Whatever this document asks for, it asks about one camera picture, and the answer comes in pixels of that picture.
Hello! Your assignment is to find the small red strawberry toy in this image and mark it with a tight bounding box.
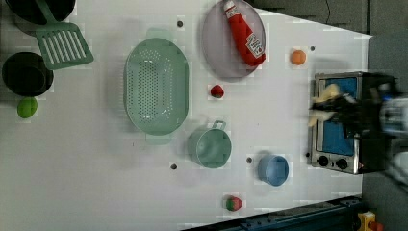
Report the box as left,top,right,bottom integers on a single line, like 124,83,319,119
210,85,224,98

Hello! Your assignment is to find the grey round plate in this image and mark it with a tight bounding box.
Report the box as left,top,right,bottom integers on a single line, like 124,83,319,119
201,0,266,78

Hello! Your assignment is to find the mint green slotted spatula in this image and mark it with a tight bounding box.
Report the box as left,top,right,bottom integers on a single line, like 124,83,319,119
35,0,94,70

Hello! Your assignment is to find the black round pot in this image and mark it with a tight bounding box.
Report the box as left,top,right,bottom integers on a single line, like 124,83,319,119
2,52,54,97

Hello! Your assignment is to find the mint green colander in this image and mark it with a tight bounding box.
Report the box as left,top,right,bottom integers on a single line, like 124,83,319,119
123,28,190,145

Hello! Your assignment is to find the silver black toaster oven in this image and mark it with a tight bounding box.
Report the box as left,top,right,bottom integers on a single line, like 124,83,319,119
309,72,398,174

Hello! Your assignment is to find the orange toy fruit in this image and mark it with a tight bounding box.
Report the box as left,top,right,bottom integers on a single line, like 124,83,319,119
291,50,307,65

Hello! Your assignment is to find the black pan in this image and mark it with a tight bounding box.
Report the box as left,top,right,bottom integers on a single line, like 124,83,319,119
5,0,76,25

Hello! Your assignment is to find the green lime toy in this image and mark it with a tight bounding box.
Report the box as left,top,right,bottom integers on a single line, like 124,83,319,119
17,97,38,118

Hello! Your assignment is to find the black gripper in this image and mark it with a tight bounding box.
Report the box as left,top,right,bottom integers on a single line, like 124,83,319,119
312,93,381,139

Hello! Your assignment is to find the red green strawberry toy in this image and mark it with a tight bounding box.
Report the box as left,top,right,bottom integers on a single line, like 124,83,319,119
225,196,242,212

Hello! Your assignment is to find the yellow orange button box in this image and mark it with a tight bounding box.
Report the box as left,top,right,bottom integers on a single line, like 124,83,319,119
358,212,384,231

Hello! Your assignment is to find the red plush ketchup bottle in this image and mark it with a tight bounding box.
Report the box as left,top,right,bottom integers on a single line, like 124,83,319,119
223,0,266,66

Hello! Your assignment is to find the blue cup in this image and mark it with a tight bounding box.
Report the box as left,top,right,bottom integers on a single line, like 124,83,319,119
257,155,289,187

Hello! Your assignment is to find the mint green cup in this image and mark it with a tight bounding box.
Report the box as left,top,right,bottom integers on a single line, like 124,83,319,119
187,120,232,168

